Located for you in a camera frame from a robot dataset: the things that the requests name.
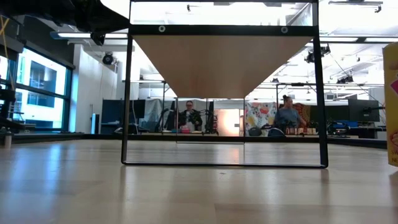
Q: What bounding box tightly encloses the yellow Corn Pops cereal box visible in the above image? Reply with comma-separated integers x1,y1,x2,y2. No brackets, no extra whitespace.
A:
382,42,398,167

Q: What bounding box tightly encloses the person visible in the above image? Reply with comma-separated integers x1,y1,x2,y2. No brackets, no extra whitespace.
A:
179,100,203,131
274,95,307,134

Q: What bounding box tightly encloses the glossy orange-lit panel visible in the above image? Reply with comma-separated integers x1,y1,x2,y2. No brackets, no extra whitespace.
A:
214,108,245,137

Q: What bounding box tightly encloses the floral patterned cloth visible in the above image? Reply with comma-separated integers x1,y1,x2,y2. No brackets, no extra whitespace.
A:
244,101,278,137

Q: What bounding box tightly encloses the dark blue partition panel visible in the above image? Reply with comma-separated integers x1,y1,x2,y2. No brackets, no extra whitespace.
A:
101,99,146,125

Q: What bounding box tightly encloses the orange patterned cloth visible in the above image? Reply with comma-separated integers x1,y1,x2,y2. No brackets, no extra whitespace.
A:
292,102,312,124

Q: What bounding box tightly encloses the black ceiling light fixture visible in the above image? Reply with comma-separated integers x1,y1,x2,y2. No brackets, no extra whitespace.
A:
304,44,331,65
336,74,354,85

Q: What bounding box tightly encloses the long ceiling light panel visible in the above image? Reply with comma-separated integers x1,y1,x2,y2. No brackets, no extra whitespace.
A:
320,37,359,43
365,37,398,44
51,30,129,40

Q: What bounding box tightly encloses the black computer monitor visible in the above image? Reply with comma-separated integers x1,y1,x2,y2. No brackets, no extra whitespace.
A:
348,98,381,123

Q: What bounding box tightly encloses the black metal shelf frame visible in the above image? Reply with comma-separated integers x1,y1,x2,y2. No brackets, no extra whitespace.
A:
120,0,330,169

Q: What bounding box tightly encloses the dark window frame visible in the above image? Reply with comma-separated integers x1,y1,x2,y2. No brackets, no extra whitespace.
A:
0,46,75,133

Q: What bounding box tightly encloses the black table edge rail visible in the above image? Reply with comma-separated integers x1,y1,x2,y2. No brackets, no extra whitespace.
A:
0,133,388,150

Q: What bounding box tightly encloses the ceiling track rail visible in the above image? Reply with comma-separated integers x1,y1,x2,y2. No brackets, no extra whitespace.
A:
328,0,384,14

